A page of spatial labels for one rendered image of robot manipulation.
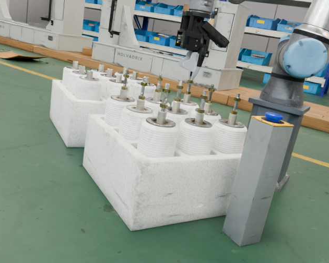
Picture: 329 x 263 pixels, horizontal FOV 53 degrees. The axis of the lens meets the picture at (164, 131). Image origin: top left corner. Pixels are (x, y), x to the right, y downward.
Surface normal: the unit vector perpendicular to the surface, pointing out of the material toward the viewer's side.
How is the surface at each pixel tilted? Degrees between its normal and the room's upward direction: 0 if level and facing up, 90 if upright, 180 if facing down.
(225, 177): 90
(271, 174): 90
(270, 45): 90
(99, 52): 90
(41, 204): 0
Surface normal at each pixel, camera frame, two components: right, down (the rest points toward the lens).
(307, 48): -0.22, 0.36
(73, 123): 0.46, 0.33
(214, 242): 0.17, -0.95
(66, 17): 0.84, 0.29
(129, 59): -0.51, 0.15
